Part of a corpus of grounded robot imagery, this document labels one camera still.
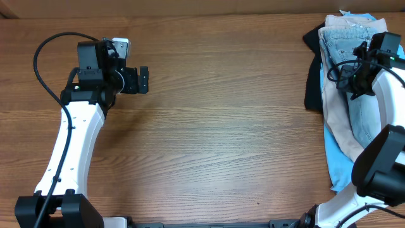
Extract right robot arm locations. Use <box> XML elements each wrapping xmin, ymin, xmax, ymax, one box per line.
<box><xmin>297</xmin><ymin>32</ymin><xmax>404</xmax><ymax>227</ymax></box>

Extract black garment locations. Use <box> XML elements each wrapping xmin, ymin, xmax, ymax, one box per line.
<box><xmin>302</xmin><ymin>23</ymin><xmax>325</xmax><ymax>113</ymax></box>

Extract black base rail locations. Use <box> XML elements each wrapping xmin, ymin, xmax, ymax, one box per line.
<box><xmin>101</xmin><ymin>216</ymin><xmax>317</xmax><ymax>228</ymax></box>

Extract light blue shirt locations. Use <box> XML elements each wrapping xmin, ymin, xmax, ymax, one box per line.
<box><xmin>319</xmin><ymin>11</ymin><xmax>387</xmax><ymax>192</ymax></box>

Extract light blue denim shorts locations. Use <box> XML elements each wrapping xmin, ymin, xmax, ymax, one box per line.
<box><xmin>318</xmin><ymin>25</ymin><xmax>387</xmax><ymax>153</ymax></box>

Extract beige shorts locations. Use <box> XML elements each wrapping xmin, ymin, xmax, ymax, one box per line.
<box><xmin>318</xmin><ymin>13</ymin><xmax>404</xmax><ymax>161</ymax></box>

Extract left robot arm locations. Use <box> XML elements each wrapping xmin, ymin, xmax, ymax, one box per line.
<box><xmin>15</xmin><ymin>37</ymin><xmax>149</xmax><ymax>227</ymax></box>

